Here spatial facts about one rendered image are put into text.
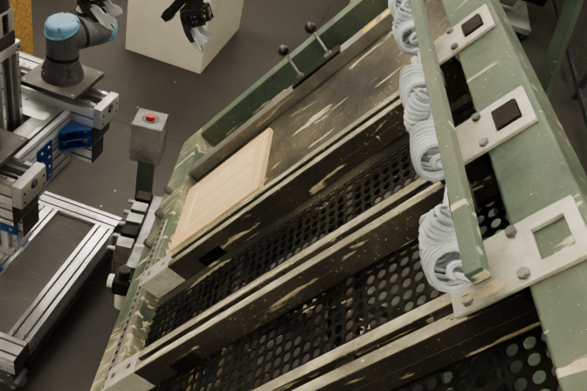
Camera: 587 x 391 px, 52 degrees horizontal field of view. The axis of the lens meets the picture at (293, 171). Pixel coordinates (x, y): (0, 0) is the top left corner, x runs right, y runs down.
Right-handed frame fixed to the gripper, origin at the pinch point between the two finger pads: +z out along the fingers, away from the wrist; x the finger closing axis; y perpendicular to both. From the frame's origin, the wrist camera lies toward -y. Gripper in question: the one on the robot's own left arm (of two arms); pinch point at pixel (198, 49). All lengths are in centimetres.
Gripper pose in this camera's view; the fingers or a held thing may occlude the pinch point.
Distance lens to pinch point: 207.7
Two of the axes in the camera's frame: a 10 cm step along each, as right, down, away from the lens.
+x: 2.7, -5.6, 7.9
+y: 9.3, -0.6, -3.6
